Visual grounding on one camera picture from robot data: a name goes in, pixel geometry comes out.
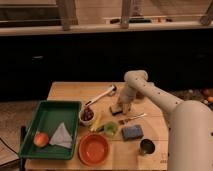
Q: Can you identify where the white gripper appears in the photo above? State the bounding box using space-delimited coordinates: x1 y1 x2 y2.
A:
117 84 136 114

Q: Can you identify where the black whiteboard eraser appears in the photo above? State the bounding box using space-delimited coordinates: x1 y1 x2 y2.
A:
109 104 123 116

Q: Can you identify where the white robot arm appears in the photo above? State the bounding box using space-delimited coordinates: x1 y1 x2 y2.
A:
118 70 213 171

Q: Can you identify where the dark brown bowl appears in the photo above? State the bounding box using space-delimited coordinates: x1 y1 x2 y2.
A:
136 91 145 99

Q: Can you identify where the red orange bowl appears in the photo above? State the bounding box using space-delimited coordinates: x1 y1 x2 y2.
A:
78 134 110 166

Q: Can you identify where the metal fork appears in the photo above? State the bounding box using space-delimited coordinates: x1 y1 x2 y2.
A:
118 113 147 125

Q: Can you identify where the blue sponge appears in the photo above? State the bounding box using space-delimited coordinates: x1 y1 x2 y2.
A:
122 125 143 141

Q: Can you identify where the green plastic cup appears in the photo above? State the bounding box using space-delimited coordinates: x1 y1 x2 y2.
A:
104 122 118 137

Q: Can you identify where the yellow banana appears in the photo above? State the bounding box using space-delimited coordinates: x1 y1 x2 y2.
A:
90 114 102 132

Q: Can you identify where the wooden table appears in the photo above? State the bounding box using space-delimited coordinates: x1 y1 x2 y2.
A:
25 82 168 171

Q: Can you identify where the white cup with dark contents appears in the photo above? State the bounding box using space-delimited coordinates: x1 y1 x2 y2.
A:
79 107 95 126

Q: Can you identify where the metal cup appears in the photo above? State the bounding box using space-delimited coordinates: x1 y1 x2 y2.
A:
139 139 155 156

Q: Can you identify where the grey folded cloth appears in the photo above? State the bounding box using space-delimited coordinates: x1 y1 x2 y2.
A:
49 122 72 149

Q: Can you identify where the green plastic tray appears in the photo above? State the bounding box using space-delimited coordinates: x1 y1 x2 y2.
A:
19 101 81 160

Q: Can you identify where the red apple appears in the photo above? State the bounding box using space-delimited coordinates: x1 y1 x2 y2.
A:
33 132 49 148

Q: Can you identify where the white handled brush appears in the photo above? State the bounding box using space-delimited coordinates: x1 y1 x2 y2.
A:
85 85 117 106

